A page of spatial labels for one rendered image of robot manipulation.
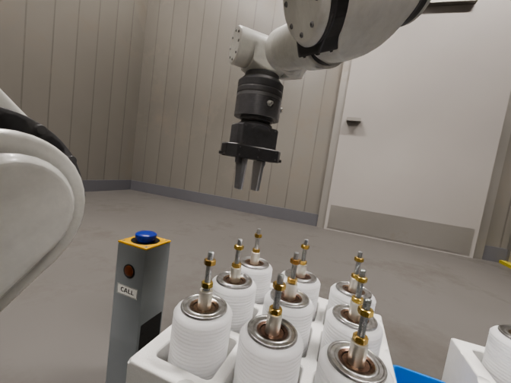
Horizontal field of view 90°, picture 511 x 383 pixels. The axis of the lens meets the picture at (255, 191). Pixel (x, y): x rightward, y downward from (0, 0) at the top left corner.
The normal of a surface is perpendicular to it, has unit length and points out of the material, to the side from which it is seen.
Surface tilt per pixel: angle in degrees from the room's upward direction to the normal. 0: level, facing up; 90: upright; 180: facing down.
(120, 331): 90
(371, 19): 141
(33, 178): 90
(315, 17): 115
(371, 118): 90
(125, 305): 90
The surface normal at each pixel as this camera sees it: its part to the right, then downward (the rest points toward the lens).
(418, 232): -0.31, 0.04
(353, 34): 0.39, 0.87
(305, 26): -0.91, 0.33
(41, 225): 0.94, 0.16
